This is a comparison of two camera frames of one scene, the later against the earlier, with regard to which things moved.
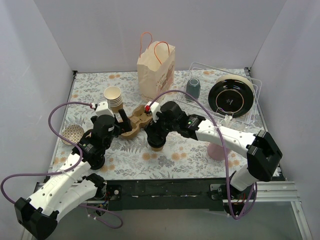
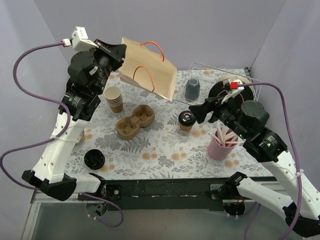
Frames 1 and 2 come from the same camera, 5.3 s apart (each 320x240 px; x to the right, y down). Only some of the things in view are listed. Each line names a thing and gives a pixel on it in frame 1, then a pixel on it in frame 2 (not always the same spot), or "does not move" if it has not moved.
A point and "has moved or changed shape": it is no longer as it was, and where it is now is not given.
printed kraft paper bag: (155, 67) has moved or changed shape
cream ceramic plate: (241, 78) does not move
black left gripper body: (119, 125) → (110, 55)
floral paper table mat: (113, 115) does not move
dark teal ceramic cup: (193, 88) does not move
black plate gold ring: (230, 98) does not move
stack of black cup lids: (96, 162) does not move
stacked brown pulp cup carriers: (139, 118) does not move
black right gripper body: (155, 127) → (212, 110)
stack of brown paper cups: (113, 95) does not move
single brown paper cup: (157, 149) has moved or changed shape
